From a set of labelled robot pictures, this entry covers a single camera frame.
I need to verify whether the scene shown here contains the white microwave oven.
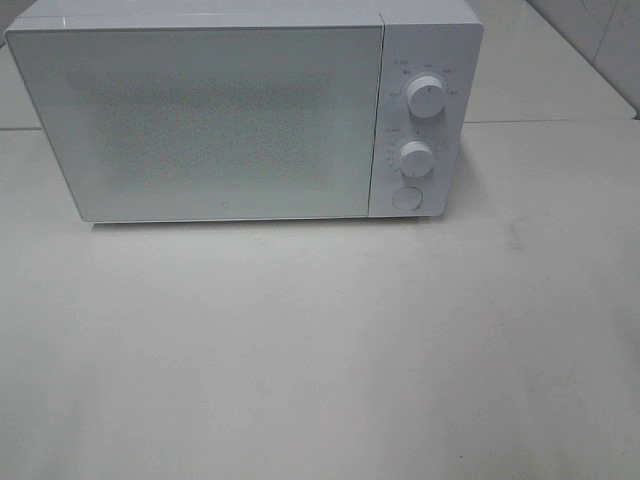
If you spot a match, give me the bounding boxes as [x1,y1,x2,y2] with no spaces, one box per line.
[6,10,484,224]

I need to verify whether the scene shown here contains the white round door button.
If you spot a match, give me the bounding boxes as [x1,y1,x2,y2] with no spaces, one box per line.
[393,187,423,211]

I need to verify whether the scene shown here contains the white microwave door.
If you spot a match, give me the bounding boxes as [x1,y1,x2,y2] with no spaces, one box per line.
[8,27,382,223]

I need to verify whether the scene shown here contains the white microwave knob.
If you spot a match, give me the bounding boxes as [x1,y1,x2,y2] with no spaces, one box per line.
[397,140,436,178]
[406,73,447,119]

